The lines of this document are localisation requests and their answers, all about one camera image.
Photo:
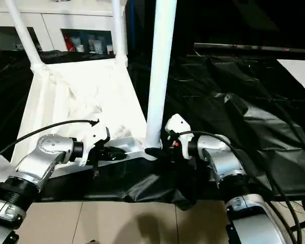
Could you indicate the dark long bar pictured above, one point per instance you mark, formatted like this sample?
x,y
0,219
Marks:
x,y
244,47

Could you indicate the white plastic table top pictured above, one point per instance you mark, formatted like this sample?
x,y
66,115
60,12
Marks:
x,y
78,89

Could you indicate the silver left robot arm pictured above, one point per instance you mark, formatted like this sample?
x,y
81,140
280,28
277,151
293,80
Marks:
x,y
38,157

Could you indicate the patterned white cup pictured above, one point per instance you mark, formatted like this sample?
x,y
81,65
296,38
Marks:
x,y
95,44

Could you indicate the small white cup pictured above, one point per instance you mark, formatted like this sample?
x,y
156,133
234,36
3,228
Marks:
x,y
109,48

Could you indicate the black mat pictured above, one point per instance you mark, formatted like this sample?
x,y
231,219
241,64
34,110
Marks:
x,y
244,114

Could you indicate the plain white cup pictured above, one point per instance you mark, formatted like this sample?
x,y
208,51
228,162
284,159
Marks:
x,y
79,48

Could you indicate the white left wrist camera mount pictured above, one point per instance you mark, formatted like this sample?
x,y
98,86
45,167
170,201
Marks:
x,y
91,137

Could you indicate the white flat board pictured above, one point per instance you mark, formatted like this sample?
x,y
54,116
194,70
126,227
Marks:
x,y
300,76

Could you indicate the white cabinet with glass doors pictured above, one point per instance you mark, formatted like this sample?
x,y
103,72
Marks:
x,y
66,17

